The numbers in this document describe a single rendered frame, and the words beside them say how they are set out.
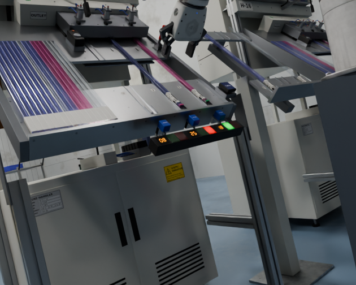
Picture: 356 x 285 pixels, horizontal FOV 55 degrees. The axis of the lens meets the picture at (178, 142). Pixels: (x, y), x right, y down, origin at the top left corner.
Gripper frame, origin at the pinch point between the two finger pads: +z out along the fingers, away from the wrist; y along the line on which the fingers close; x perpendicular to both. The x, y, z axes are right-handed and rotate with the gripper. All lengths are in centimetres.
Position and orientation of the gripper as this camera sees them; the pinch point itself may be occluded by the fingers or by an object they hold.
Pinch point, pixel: (177, 53)
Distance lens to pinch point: 106.6
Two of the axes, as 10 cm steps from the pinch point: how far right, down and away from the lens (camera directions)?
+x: -5.5, -6.3, 5.5
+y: 7.9, -1.8, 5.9
